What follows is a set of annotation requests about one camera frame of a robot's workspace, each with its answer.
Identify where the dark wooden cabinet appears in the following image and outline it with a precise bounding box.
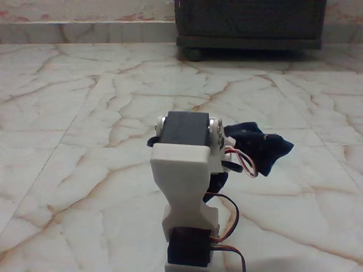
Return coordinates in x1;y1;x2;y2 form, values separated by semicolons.
173;0;327;52

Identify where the black cabinet caster wheel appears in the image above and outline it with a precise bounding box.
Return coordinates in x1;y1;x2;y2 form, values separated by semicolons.
185;48;203;62

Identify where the dark blue cloth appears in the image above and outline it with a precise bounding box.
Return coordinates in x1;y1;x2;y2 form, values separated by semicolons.
205;121;295;203

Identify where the red white black servo cable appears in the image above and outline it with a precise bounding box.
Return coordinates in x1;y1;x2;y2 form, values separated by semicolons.
226;149;258;179

